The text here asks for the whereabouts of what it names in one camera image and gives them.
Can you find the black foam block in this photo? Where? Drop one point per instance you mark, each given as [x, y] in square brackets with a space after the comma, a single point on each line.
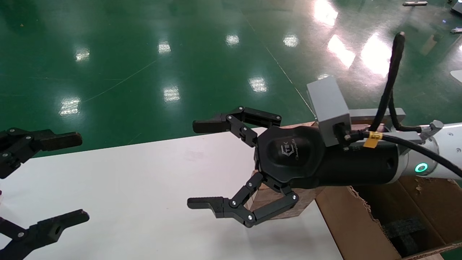
[404, 234]

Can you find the grey camera mounting bracket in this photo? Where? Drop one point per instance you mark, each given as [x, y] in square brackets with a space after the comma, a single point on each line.
[361, 113]

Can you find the white flat object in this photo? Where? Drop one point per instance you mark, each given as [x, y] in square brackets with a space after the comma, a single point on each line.
[457, 76]

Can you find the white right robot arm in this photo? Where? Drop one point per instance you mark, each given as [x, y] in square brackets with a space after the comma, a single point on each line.
[447, 144]

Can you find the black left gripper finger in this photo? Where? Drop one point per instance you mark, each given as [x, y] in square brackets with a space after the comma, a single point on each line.
[47, 229]
[54, 141]

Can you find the grey flat bar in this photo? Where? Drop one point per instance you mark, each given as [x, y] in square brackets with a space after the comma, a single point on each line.
[415, 3]

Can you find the big open cardboard box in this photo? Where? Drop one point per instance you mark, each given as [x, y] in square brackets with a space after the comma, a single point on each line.
[353, 224]

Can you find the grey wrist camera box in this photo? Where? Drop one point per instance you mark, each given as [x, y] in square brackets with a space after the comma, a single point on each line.
[328, 104]

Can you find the small grey floor object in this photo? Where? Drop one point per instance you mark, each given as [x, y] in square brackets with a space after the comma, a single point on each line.
[457, 31]

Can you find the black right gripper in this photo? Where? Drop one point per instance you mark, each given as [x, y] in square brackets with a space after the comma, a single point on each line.
[306, 162]

